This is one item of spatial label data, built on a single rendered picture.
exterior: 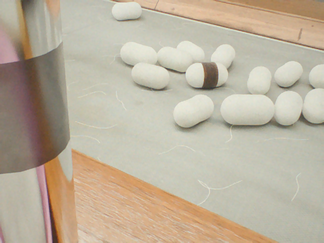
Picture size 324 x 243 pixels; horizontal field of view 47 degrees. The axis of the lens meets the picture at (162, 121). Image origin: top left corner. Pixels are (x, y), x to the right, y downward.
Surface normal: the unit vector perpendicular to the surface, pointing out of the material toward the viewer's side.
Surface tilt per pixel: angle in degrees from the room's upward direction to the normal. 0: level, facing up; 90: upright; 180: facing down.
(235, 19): 45
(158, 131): 0
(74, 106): 0
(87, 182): 0
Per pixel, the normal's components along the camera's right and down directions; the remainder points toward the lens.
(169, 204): 0.07, -0.84
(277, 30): -0.31, -0.29
